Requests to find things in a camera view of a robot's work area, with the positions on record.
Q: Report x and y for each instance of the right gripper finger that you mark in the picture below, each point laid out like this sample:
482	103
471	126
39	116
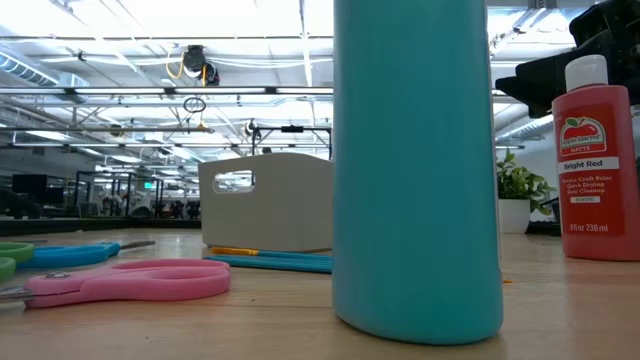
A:
535	85
610	22

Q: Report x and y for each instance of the teal paint bottle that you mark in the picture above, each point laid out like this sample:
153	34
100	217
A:
415	175

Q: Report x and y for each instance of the green plant in white pot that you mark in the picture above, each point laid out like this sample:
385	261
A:
514	215

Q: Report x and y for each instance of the black background station frame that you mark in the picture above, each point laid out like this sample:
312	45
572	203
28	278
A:
292	129

